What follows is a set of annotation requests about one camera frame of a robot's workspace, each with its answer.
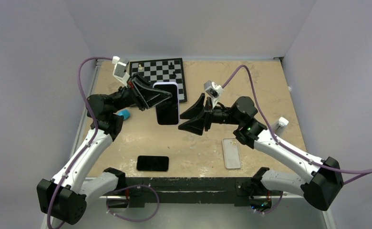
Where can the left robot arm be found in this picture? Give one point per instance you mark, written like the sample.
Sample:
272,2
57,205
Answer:
66,195

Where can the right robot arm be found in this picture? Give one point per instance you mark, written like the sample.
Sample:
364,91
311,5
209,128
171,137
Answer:
317,180

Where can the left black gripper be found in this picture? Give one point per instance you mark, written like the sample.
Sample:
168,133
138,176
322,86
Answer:
150,96

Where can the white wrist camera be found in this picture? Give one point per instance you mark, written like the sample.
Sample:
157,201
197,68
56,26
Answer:
120,70
214,92

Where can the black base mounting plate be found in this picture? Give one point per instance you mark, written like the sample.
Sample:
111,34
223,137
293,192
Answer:
238,191

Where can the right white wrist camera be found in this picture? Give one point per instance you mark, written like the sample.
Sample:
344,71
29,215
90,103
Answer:
214,92

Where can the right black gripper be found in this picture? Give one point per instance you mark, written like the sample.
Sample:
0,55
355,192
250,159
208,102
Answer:
196,125

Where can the white phone case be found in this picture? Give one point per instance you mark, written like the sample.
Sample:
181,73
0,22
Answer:
231,153

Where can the phone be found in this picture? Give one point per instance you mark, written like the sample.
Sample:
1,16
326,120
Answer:
152,163
167,112

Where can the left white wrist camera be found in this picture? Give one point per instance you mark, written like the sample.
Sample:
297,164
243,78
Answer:
120,70

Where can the black white chessboard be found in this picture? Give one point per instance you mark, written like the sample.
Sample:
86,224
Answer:
158,71

